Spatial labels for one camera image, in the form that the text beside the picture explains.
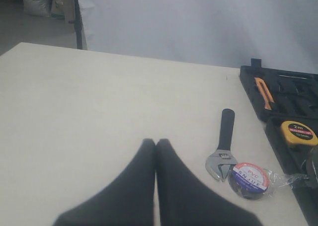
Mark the orange utility knife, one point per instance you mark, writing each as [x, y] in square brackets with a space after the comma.
[269, 103]

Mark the white backdrop cloth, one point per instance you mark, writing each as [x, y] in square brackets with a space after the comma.
[282, 33]

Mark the green printed bag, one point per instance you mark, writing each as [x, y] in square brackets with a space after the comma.
[57, 9]

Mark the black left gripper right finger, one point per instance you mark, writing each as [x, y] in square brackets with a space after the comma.
[185, 201]

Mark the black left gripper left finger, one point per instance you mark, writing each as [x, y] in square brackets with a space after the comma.
[127, 201]

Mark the brown cardboard box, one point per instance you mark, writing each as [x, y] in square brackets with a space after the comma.
[69, 14]

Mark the white sack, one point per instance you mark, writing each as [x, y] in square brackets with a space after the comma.
[37, 7]

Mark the black plastic tool case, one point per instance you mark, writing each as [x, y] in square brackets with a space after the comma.
[296, 99]

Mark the black backdrop stand pole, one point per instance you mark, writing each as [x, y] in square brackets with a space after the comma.
[77, 25]

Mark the black electrical tape roll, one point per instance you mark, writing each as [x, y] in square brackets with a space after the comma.
[253, 182]

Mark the black handled adjustable wrench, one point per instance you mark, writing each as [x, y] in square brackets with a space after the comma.
[219, 163]

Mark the yellow tape measure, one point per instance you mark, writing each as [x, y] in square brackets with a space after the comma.
[296, 133]

